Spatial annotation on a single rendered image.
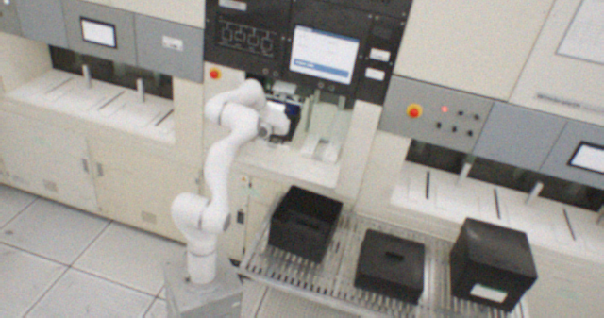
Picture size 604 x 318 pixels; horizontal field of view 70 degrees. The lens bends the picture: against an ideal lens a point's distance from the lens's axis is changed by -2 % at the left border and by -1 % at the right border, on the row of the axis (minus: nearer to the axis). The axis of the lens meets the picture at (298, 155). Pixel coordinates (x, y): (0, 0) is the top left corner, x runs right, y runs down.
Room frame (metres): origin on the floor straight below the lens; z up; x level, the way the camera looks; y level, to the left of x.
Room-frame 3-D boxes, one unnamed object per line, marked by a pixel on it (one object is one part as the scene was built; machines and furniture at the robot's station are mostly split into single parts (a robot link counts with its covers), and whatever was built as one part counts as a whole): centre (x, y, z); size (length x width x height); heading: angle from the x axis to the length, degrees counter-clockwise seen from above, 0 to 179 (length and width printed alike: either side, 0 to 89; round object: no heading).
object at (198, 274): (1.20, 0.32, 0.85); 0.19 x 0.19 x 0.18
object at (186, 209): (1.21, 0.35, 1.07); 0.19 x 0.12 x 0.24; 77
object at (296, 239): (1.53, -0.09, 0.85); 0.28 x 0.28 x 0.17; 75
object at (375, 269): (1.40, -0.50, 0.83); 0.29 x 0.29 x 0.13; 82
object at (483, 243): (1.43, -0.94, 0.89); 0.29 x 0.29 x 0.25; 82
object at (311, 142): (2.13, -0.13, 0.89); 0.22 x 0.21 x 0.04; 170
